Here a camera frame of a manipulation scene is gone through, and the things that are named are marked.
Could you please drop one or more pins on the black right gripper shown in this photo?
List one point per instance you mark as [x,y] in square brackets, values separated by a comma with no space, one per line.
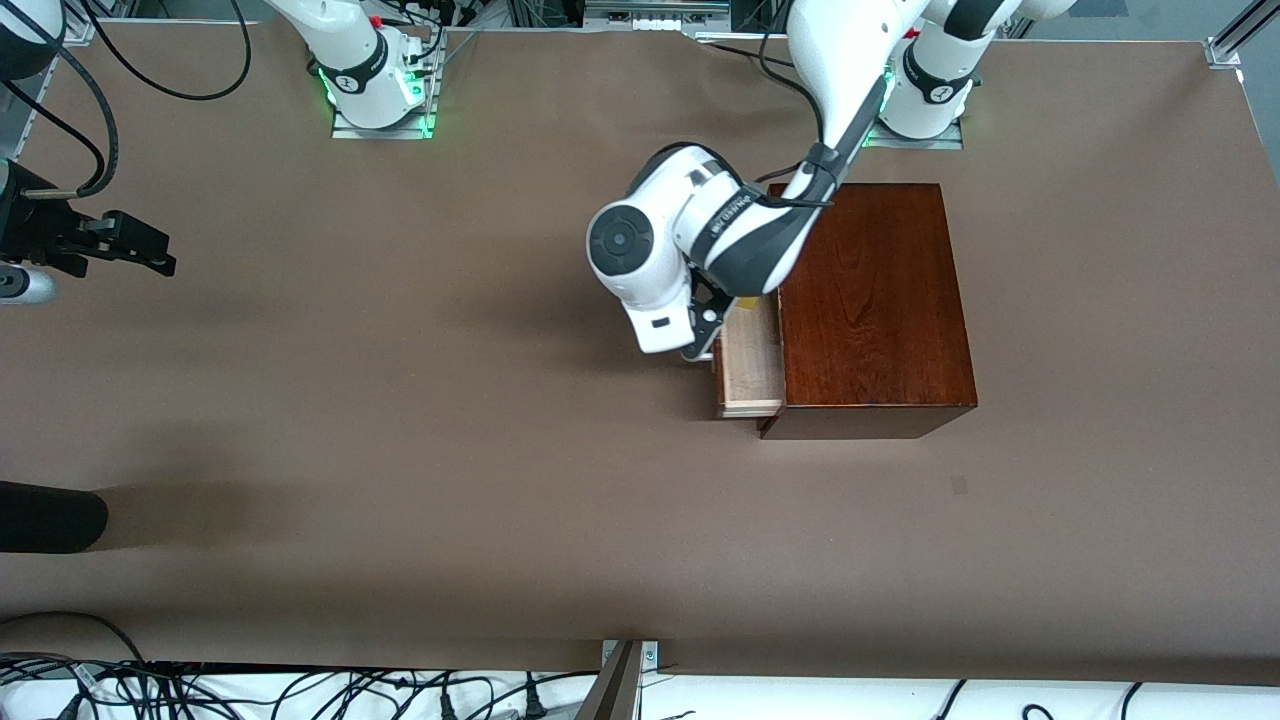
[30,226]

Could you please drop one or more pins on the light wood drawer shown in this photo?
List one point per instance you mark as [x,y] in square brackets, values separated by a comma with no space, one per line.
[750,370]

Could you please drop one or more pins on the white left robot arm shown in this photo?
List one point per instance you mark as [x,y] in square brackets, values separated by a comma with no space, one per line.
[650,240]

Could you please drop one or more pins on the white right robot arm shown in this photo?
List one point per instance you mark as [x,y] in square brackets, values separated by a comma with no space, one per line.
[360,60]

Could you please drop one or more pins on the dark brown wooden cabinet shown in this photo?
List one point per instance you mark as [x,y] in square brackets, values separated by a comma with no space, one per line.
[880,300]

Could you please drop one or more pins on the black rounded cylinder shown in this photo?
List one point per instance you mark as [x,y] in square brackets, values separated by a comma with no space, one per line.
[50,517]

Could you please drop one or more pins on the brown paper table cover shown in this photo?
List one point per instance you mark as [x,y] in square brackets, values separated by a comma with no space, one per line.
[400,400]

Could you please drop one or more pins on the white power strip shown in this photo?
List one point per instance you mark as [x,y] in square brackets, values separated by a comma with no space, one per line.
[655,22]

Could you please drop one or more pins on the black equipment box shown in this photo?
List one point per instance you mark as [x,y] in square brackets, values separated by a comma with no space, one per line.
[760,12]

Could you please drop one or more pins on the aluminium frame profile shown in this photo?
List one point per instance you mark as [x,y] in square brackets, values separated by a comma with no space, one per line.
[28,110]

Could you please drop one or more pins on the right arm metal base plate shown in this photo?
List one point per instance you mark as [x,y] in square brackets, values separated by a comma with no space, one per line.
[380,132]

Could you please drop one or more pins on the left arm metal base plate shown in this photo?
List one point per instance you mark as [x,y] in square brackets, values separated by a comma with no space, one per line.
[930,143]

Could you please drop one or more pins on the metal table edge bracket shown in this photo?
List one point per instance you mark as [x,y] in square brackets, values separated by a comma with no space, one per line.
[625,690]

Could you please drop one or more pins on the aluminium corner bracket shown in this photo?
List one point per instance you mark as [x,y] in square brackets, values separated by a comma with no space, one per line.
[1222,52]

